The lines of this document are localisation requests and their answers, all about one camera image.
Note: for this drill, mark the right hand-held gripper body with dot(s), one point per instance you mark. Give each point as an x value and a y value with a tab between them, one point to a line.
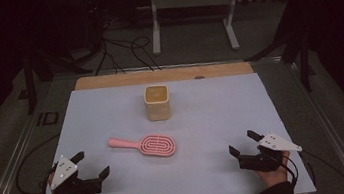
259	162

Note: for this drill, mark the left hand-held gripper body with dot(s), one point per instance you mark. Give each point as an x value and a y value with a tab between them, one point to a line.
63	172

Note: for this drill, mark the pink hairbrush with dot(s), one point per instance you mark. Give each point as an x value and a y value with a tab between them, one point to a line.
157	145

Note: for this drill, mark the beige square cup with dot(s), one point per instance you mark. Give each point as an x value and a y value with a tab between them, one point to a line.
158	107

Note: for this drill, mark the person's right hand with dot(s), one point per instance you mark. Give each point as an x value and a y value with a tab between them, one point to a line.
274	177

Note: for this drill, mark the white table mat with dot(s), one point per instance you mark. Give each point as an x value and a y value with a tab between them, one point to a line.
197	124

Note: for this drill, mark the black tripod stand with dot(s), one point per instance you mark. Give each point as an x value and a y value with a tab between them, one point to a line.
29	82
304	59

